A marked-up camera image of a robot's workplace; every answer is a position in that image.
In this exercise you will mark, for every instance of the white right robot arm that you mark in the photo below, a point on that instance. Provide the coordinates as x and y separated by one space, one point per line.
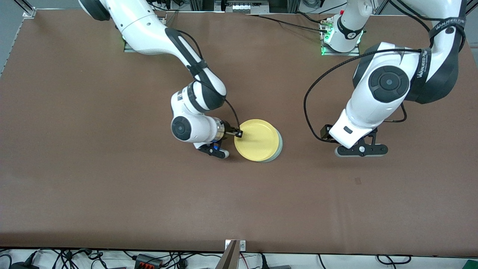
145 26

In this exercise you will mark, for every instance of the yellow plate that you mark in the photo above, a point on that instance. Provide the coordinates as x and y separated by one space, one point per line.
257 140

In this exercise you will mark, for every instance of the grey connector device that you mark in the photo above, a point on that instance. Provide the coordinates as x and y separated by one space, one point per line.
241 7

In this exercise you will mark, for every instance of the brown table cover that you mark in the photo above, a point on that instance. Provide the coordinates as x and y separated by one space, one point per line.
112 168

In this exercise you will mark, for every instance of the black power strip red switches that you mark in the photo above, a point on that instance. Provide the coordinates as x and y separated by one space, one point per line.
143 258

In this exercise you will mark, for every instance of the black plug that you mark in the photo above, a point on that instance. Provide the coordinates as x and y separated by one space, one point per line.
263 261

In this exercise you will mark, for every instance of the aluminium corner profile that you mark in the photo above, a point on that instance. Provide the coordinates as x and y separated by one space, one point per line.
29 12

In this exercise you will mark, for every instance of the white metal bracket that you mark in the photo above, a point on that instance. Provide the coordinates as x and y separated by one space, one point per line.
242 245

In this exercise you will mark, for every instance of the grey camera post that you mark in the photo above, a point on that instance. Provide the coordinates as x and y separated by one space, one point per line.
228 259

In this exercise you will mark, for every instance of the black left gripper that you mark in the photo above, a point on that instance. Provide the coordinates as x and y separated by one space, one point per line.
323 132

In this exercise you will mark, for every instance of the green block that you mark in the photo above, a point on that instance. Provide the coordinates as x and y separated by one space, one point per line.
472 266

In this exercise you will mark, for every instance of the black power adapter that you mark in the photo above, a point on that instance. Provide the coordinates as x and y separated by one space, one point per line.
22 266

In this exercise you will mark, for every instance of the aluminium frame profile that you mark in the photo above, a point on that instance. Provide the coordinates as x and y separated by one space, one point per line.
381 6
194 4
294 5

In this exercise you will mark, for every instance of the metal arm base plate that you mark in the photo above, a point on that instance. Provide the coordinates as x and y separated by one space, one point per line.
343 53
126 48

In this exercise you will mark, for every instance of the pale green plate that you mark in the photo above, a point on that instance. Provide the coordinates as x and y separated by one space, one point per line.
280 146

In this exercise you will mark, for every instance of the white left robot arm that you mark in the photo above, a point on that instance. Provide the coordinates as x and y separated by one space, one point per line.
373 108

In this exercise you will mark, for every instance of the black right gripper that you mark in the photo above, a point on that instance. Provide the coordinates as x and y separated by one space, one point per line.
231 131

